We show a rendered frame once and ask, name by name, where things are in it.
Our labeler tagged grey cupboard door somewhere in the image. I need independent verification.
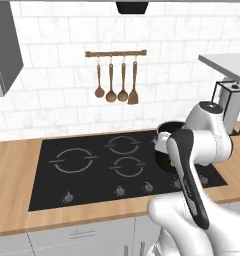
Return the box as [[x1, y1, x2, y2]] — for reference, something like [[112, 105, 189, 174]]
[[0, 232, 36, 256], [131, 214, 162, 256]]

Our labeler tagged black cooking pot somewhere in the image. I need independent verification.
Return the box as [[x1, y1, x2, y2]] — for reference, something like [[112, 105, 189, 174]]
[[153, 120, 190, 175]]

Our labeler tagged grey wall cupboard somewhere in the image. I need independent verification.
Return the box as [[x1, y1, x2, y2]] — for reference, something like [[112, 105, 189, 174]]
[[0, 0, 25, 98]]

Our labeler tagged black-framed white appliance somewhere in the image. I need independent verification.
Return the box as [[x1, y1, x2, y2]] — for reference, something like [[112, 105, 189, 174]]
[[211, 79, 240, 137]]

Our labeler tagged black range hood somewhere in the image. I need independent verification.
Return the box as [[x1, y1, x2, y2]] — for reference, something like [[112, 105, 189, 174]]
[[115, 1, 150, 15]]

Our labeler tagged black glass hob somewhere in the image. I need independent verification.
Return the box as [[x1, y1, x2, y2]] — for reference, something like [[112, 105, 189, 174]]
[[27, 128, 229, 213]]

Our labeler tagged wooden spatula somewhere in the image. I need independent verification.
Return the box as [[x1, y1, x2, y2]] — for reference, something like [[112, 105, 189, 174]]
[[127, 60, 140, 106]]

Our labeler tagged grey drawer front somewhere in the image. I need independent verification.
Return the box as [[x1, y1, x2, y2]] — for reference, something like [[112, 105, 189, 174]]
[[26, 216, 137, 256]]

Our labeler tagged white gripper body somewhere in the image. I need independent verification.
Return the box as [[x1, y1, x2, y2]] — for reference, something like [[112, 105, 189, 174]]
[[153, 131, 175, 155]]

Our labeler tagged grey drawer handle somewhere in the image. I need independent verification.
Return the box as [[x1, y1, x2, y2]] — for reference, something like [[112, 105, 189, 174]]
[[69, 227, 97, 240]]

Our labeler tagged large wooden spoon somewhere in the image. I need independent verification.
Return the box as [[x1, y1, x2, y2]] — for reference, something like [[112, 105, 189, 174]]
[[117, 62, 129, 103], [105, 62, 118, 104]]

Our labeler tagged grey wall shelf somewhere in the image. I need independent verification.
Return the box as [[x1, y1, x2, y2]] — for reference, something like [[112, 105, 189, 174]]
[[197, 52, 240, 85]]

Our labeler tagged small wooden spoon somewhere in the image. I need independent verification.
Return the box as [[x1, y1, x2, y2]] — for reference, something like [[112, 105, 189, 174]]
[[94, 63, 106, 99]]

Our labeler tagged wooden utensil rail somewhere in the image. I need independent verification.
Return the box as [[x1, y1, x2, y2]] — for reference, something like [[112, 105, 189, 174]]
[[84, 49, 148, 59]]

